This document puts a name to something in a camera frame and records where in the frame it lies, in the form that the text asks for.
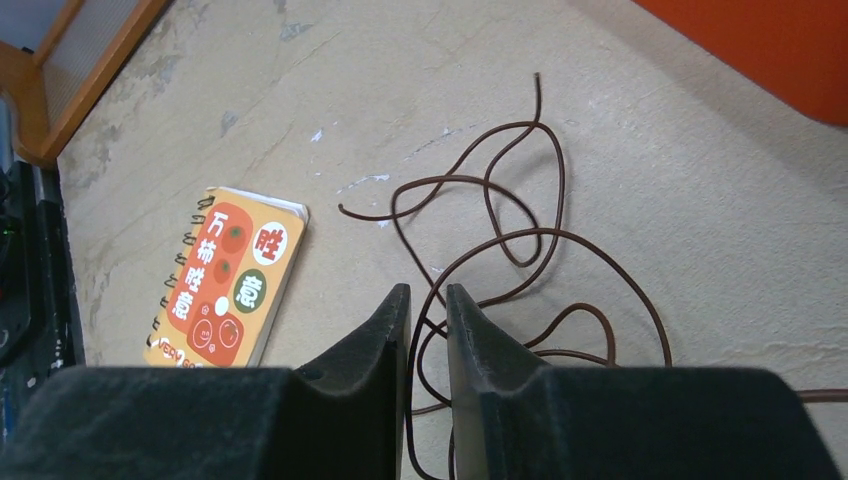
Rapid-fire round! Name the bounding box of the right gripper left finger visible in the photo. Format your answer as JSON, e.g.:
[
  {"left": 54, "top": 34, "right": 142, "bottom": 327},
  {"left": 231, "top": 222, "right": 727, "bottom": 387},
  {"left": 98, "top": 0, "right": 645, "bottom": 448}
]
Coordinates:
[{"left": 1, "top": 284, "right": 411, "bottom": 479}]

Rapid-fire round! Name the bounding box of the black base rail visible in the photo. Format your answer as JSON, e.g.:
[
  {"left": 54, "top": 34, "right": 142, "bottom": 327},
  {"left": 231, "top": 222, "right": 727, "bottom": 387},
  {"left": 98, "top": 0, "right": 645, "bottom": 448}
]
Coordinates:
[{"left": 1, "top": 162, "right": 85, "bottom": 443}]

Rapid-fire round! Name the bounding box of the wooden rack shelf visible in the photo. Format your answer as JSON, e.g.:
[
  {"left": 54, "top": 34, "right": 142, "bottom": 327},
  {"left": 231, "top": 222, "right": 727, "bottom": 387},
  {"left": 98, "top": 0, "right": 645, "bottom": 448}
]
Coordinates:
[{"left": 1, "top": 0, "right": 171, "bottom": 170}]

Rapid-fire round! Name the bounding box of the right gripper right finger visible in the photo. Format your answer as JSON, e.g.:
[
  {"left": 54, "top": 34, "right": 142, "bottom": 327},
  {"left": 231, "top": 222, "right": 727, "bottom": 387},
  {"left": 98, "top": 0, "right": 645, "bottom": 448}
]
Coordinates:
[{"left": 446, "top": 284, "right": 840, "bottom": 479}]

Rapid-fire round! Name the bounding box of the orange plastic bin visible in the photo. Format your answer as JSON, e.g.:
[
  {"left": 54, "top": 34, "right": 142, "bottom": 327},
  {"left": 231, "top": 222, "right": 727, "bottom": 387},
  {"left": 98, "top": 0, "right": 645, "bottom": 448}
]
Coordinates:
[{"left": 638, "top": 0, "right": 847, "bottom": 127}]

